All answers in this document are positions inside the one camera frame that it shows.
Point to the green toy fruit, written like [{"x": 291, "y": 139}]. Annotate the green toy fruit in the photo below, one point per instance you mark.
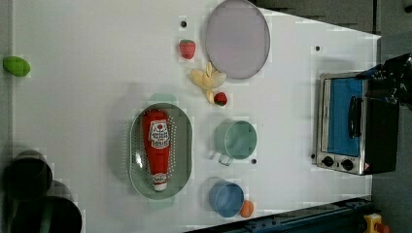
[{"x": 16, "y": 66}]

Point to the silver toaster oven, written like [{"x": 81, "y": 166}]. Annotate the silver toaster oven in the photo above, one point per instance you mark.
[{"x": 355, "y": 134}]

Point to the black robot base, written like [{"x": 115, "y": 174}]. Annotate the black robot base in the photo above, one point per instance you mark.
[{"x": 42, "y": 204}]

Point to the green mug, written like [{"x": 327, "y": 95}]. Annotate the green mug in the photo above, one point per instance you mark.
[{"x": 233, "y": 140}]

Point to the red ketchup bottle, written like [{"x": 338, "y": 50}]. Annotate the red ketchup bottle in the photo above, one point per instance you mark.
[{"x": 157, "y": 146}]

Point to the black plastic bag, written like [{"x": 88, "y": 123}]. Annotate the black plastic bag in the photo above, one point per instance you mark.
[{"x": 390, "y": 82}]

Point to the red toy strawberry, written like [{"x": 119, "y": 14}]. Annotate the red toy strawberry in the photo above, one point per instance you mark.
[{"x": 220, "y": 99}]

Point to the pink toy strawberry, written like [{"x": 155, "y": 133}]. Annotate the pink toy strawberry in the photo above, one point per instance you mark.
[{"x": 187, "y": 48}]

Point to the grey round plate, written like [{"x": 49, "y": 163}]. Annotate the grey round plate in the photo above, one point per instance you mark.
[{"x": 237, "y": 39}]

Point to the peeled toy banana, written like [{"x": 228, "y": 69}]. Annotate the peeled toy banana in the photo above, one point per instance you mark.
[{"x": 208, "y": 80}]

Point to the yellow red toy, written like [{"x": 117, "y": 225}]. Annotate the yellow red toy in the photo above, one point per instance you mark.
[{"x": 374, "y": 224}]

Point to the orange toy fruit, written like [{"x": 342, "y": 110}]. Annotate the orange toy fruit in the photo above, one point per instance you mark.
[{"x": 247, "y": 209}]

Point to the blue cup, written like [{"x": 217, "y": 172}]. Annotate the blue cup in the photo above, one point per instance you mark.
[{"x": 226, "y": 198}]

